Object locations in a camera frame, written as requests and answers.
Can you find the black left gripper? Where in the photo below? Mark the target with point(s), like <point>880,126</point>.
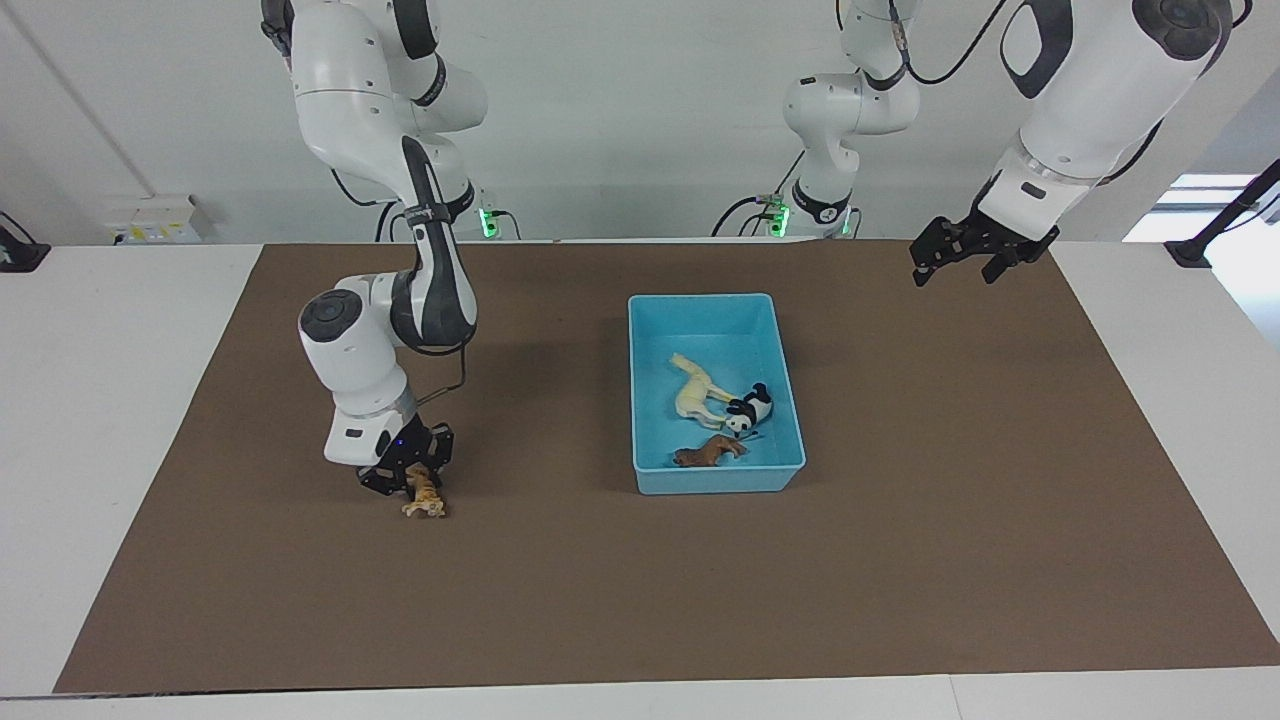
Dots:
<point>985,238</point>

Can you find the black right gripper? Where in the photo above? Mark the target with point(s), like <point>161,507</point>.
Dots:
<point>420,445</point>

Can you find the orange striped tiger toy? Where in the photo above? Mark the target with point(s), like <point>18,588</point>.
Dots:
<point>425,500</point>

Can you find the black white panda toy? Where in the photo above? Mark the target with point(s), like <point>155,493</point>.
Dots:
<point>752,408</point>

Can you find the cream camel toy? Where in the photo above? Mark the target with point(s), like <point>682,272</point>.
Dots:
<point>693,395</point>

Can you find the brown animal toy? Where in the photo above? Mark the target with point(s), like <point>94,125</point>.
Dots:
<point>708,453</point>

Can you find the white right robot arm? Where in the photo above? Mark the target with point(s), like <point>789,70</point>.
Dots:
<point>350,370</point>

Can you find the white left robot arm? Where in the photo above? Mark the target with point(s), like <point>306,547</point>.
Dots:
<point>1100,80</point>

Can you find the blue plastic storage box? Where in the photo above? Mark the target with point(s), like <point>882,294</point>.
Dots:
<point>700,330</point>

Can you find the brown table mat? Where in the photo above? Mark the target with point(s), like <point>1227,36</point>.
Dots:
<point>560,580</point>

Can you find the bright window pane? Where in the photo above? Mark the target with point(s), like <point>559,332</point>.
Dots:
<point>1190,205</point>

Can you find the black table clamp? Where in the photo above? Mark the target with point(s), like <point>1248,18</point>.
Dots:
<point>18,255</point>

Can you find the black camera stand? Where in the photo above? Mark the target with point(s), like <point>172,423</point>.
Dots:
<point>1215,225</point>

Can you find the white wall socket box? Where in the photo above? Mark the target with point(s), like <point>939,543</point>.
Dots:
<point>160,220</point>

